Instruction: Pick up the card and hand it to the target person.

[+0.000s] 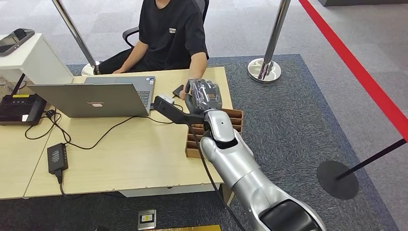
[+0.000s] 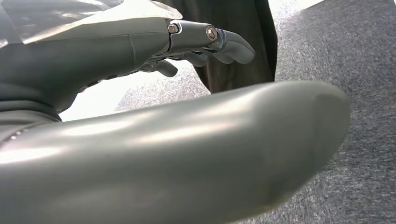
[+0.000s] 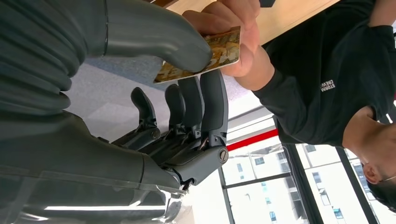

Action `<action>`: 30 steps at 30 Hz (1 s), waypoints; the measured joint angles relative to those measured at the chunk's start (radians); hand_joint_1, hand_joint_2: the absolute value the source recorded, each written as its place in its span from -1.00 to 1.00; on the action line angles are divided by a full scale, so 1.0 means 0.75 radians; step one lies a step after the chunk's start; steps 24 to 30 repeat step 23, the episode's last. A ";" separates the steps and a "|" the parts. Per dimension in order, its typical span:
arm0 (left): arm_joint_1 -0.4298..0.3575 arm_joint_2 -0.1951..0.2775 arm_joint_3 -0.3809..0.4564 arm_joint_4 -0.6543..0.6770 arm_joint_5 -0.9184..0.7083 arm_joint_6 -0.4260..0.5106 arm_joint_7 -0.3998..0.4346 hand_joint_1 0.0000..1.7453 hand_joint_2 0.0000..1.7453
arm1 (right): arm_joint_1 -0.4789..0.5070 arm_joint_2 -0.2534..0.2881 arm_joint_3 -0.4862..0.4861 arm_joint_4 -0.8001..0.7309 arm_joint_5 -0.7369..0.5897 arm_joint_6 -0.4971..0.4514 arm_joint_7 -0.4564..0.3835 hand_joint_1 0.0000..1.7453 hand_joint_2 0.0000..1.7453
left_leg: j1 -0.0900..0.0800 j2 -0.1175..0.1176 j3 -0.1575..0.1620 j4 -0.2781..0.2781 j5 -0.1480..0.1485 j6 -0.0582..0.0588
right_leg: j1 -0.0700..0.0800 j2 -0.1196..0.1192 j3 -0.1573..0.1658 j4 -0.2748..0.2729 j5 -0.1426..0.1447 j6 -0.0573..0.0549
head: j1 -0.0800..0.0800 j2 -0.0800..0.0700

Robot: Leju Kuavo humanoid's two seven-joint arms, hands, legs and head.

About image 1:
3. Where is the grey handheld screen device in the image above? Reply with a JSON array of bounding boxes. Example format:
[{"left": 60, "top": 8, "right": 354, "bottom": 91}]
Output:
[{"left": 0, "top": 28, "right": 35, "bottom": 57}]

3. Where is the black stanchion post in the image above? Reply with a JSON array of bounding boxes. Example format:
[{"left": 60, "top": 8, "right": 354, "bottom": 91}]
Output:
[{"left": 317, "top": 138, "right": 408, "bottom": 201}]

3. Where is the metal floor outlet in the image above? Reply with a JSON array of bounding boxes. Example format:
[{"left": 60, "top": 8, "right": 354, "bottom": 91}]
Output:
[{"left": 138, "top": 209, "right": 157, "bottom": 231}]

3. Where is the brown wooden card organizer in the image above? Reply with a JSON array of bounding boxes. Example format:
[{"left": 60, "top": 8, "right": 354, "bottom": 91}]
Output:
[{"left": 185, "top": 108, "right": 244, "bottom": 159}]

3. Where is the chrome stanchion post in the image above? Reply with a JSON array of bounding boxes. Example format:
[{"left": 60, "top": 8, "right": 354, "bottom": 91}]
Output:
[
  {"left": 51, "top": 0, "right": 104, "bottom": 77},
  {"left": 248, "top": 0, "right": 292, "bottom": 84}
]

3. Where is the black power adapter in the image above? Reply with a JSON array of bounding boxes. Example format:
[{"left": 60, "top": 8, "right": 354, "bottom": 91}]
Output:
[{"left": 47, "top": 143, "right": 69, "bottom": 175}]

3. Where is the black router cable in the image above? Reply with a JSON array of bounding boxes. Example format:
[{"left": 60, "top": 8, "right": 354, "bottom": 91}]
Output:
[{"left": 24, "top": 109, "right": 71, "bottom": 145}]

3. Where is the grey laptop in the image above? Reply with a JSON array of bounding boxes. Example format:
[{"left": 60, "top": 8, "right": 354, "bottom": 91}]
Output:
[{"left": 26, "top": 76, "right": 156, "bottom": 118}]

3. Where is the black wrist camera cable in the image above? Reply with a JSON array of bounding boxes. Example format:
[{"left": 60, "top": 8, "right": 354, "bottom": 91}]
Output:
[{"left": 188, "top": 122, "right": 247, "bottom": 231}]

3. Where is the black router with antenna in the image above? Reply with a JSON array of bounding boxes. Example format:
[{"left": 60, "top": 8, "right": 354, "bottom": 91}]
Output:
[{"left": 0, "top": 74, "right": 47, "bottom": 126}]

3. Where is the black adapter mains cable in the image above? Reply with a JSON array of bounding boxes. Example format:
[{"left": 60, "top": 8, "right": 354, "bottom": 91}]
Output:
[{"left": 55, "top": 170, "right": 66, "bottom": 197}]

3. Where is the red barrier belt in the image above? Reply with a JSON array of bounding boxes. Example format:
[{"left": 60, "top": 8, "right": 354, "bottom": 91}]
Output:
[{"left": 298, "top": 0, "right": 408, "bottom": 141}]

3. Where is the yellow strip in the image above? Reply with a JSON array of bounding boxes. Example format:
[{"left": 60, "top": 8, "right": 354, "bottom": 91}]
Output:
[{"left": 149, "top": 225, "right": 221, "bottom": 231}]

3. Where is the black laptop power cable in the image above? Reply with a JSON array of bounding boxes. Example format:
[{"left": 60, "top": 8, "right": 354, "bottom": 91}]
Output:
[{"left": 64, "top": 103, "right": 185, "bottom": 151}]

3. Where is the dark grey rug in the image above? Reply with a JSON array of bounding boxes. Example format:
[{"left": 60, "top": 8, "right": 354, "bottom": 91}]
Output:
[{"left": 0, "top": 53, "right": 400, "bottom": 231}]

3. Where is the person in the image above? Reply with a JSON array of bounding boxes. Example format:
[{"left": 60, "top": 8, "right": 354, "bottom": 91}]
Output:
[{"left": 97, "top": 0, "right": 210, "bottom": 101}]

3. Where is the white cabinet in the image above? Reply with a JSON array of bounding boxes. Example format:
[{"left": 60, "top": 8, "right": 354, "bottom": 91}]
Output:
[{"left": 0, "top": 33, "right": 75, "bottom": 86}]

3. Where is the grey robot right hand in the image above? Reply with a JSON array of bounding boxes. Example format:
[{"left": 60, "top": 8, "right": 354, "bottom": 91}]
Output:
[{"left": 185, "top": 78, "right": 223, "bottom": 115}]

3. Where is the black office chair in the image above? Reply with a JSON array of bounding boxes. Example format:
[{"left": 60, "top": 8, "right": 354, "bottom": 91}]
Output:
[{"left": 122, "top": 0, "right": 210, "bottom": 49}]

